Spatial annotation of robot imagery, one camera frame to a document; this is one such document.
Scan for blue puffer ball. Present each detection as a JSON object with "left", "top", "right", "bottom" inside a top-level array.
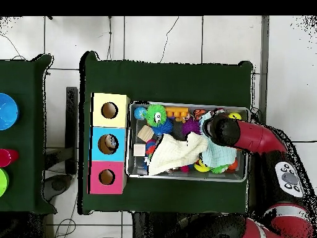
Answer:
[{"left": 151, "top": 118, "right": 173, "bottom": 136}]

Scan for grey rounded base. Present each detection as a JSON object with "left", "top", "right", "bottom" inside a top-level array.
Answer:
[{"left": 43, "top": 174, "right": 72, "bottom": 201}]

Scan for crinkly clear plastic packet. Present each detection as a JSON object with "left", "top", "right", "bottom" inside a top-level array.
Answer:
[{"left": 105, "top": 135, "right": 119, "bottom": 150}]

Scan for light blue waffle cloth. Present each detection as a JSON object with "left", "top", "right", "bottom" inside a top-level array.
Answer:
[{"left": 199, "top": 110, "right": 238, "bottom": 169}]

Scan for wooden cube block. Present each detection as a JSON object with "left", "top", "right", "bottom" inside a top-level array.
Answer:
[{"left": 133, "top": 143, "right": 147, "bottom": 157}]

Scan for wooden box with three holes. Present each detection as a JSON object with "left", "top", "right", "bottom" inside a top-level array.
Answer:
[{"left": 87, "top": 92, "right": 131, "bottom": 195}]

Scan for orange toy brick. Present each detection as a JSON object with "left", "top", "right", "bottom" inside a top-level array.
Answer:
[{"left": 165, "top": 107, "right": 190, "bottom": 122}]

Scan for cream waffle cloth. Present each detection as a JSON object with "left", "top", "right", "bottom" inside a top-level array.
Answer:
[{"left": 148, "top": 132, "right": 209, "bottom": 175}]

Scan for blue globe ball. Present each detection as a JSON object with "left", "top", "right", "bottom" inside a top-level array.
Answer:
[{"left": 133, "top": 106, "right": 147, "bottom": 121}]

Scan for black robot stand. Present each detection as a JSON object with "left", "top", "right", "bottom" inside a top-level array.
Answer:
[{"left": 132, "top": 211, "right": 174, "bottom": 238}]

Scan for orange black striped ball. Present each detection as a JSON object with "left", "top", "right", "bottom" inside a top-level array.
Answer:
[{"left": 193, "top": 108, "right": 207, "bottom": 121}]

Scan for green puffer ball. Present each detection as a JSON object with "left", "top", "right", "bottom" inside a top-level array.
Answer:
[{"left": 144, "top": 104, "right": 167, "bottom": 128}]

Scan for shallow clear mesh bin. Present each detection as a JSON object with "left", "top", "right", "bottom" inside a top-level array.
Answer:
[{"left": 125, "top": 100, "right": 251, "bottom": 183}]

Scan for purple spiky ball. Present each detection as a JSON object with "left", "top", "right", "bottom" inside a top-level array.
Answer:
[{"left": 181, "top": 118, "right": 202, "bottom": 136}]

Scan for wavy wooden block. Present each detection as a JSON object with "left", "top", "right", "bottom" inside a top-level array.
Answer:
[{"left": 137, "top": 125, "right": 155, "bottom": 143}]

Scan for dark green side table cloth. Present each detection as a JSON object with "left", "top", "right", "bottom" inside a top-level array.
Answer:
[{"left": 0, "top": 53, "right": 57, "bottom": 214}]

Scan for red toy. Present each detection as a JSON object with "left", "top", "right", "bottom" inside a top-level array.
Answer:
[{"left": 0, "top": 148, "right": 19, "bottom": 168}]

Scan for blue bowl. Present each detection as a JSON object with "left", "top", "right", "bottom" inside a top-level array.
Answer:
[{"left": 0, "top": 92, "right": 20, "bottom": 131}]

